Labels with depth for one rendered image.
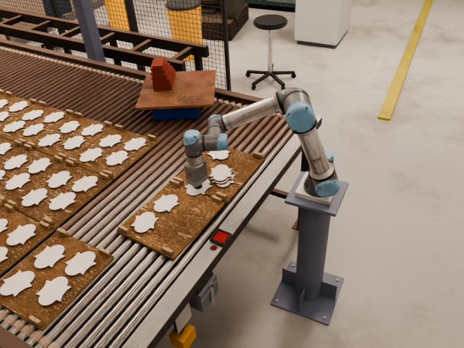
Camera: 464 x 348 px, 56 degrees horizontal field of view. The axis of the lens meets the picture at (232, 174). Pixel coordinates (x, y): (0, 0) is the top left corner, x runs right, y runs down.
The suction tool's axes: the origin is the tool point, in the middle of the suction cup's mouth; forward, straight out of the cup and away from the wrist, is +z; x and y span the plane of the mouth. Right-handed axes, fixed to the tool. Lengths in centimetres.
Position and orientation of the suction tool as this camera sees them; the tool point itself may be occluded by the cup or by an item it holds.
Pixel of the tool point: (198, 188)
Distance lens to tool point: 210.9
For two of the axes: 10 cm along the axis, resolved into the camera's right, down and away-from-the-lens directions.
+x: 7.7, 3.7, -5.2
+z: 0.5, 7.8, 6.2
